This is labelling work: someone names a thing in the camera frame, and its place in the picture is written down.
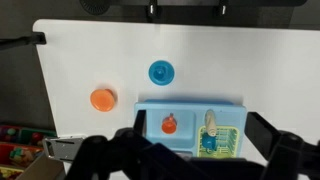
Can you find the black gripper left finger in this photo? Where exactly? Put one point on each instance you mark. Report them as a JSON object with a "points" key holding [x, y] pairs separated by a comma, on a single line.
{"points": [[140, 121]]}

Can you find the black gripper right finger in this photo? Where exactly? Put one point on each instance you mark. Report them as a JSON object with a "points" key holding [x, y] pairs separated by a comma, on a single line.
{"points": [[260, 132]]}

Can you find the white toy bottle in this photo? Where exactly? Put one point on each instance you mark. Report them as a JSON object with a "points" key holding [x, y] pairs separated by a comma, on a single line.
{"points": [[210, 123]]}

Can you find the orange round stand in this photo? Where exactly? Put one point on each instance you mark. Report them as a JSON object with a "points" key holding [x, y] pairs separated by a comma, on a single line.
{"points": [[103, 100]]}

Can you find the orange toy cup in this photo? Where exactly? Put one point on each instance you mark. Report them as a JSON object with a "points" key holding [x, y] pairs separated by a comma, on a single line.
{"points": [[169, 125]]}

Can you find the yellow-green dish rack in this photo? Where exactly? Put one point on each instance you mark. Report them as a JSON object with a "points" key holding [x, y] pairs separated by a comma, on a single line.
{"points": [[226, 146]]}

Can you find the blue toy cup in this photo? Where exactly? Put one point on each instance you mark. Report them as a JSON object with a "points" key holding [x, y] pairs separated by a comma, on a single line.
{"points": [[208, 141]]}

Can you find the light blue toy sink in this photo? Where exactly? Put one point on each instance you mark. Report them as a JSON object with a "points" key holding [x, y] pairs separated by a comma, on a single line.
{"points": [[190, 116]]}

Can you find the grey metal mounting plate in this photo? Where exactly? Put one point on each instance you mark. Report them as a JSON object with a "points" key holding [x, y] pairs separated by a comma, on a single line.
{"points": [[62, 149]]}

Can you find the wooden toy storage shelf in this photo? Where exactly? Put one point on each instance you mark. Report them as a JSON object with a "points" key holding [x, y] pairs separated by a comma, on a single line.
{"points": [[22, 154]]}

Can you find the black equipment at table edge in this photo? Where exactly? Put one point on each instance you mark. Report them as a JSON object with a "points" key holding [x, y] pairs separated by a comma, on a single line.
{"points": [[99, 7]]}

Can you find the black tripod pole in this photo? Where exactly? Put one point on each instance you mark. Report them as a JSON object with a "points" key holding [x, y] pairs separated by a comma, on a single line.
{"points": [[36, 38]]}

